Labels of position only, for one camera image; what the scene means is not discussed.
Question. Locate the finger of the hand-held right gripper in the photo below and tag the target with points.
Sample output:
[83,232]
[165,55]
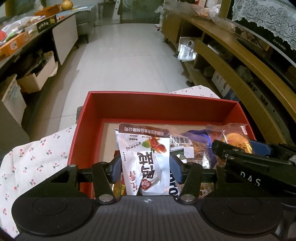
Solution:
[231,150]
[259,146]

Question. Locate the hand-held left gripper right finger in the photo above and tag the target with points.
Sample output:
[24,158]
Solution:
[176,168]

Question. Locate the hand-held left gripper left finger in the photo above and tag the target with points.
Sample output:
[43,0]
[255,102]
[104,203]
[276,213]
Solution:
[115,168]

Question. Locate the orange round pastry packet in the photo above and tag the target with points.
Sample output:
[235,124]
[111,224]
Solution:
[233,139]

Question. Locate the green white wafer packet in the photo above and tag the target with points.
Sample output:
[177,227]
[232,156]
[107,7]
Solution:
[173,188]

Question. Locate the red gummy candy packet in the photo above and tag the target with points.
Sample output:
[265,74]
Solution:
[121,190]

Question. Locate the white chicken leg packet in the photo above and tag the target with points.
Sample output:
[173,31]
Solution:
[143,166]

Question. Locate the clear packet of brown pastry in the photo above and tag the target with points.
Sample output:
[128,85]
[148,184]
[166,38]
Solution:
[198,150]

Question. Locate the purple snack packet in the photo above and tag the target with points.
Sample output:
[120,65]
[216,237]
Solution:
[196,134]

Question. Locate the red cardboard box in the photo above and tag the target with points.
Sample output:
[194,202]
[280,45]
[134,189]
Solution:
[150,109]

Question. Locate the white printed carton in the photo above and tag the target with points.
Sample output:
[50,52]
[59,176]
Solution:
[222,84]

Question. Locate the wooden media cabinet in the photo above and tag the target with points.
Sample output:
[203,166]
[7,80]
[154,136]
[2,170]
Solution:
[231,69]

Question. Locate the cherry print tablecloth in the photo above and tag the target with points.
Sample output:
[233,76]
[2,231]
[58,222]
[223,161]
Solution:
[34,157]

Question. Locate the black television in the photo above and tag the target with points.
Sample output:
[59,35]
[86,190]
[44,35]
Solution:
[277,60]

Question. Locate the silver foil bag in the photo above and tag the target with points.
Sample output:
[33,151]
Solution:
[186,51]

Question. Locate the open cardboard box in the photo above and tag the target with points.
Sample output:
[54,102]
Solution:
[37,76]

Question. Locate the white storage bin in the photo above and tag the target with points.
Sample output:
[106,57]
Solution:
[13,99]

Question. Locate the white lace cloth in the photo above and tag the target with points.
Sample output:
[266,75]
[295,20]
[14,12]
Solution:
[266,16]

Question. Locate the clear plastic bags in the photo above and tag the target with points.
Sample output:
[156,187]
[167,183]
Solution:
[208,14]

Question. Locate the dark top side table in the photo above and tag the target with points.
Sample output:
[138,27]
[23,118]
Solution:
[64,37]

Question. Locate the grey sofa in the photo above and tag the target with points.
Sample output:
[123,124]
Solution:
[85,20]

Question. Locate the orange cardboard box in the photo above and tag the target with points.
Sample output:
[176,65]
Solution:
[13,45]

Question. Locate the dark printed box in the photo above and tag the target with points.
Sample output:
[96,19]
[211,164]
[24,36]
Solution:
[46,23]

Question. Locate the yellow pomelo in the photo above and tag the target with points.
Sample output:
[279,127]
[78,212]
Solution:
[67,5]

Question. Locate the orange basket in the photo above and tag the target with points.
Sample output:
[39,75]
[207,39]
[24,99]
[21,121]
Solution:
[47,11]

